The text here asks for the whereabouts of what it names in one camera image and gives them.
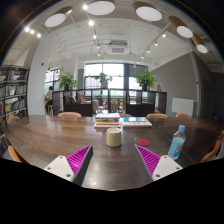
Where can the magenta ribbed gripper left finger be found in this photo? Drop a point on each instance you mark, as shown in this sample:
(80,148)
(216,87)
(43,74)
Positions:
(73,167)

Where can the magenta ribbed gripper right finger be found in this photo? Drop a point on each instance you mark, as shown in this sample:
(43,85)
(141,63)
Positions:
(155,166)

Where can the clear plastic water bottle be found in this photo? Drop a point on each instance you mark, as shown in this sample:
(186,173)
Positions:
(177,143)

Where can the red round coaster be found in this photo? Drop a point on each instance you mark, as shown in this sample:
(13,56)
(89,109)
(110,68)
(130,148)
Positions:
(143,142)

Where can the orange chair near right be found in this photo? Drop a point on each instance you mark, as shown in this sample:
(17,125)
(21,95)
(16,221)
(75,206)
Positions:
(214,150)

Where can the cream ceramic cup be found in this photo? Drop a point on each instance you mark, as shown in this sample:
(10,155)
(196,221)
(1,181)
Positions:
(113,138)

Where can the orange chair far right-centre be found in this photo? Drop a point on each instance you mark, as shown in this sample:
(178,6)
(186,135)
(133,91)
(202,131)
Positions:
(156,115)

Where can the orange chair far left-centre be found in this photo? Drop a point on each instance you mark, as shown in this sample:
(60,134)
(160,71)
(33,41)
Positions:
(70,114)

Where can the flat book blue cover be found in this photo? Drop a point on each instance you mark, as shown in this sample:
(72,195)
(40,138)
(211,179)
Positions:
(136,122)

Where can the stack of books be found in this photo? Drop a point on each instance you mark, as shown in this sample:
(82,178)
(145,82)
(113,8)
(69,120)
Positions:
(107,120)

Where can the orange chair far right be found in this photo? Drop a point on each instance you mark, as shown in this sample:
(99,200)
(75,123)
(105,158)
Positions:
(181,115)

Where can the orange chair near left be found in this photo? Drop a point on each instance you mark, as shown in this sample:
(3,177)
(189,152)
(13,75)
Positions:
(14,154)

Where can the white whiteboard panel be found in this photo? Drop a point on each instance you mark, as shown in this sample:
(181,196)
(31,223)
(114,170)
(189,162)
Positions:
(180,105)

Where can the orange chair behind books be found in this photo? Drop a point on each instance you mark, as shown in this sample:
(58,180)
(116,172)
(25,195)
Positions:
(125,115)

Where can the dark low shelf divider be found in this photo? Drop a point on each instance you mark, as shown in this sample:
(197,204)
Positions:
(88,102)

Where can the seated person in background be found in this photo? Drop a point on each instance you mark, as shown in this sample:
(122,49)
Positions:
(48,98)

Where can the orange chair far left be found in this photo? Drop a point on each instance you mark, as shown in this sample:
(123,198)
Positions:
(12,119)

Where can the left potted green plant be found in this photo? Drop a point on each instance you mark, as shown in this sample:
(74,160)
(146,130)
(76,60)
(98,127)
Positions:
(67,81)

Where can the potted green plant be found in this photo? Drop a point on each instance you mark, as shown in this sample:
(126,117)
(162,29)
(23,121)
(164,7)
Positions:
(103,79)
(67,81)
(145,80)

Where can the right potted green plant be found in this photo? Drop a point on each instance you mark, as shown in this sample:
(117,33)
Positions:
(145,80)

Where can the middle potted green plant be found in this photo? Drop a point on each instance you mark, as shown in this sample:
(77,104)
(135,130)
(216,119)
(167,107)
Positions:
(103,79)

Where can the tall bookshelf at left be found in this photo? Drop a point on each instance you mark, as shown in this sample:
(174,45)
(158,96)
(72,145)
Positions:
(13,91)

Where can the white ceiling air conditioner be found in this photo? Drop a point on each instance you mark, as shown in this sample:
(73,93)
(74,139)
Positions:
(118,47)

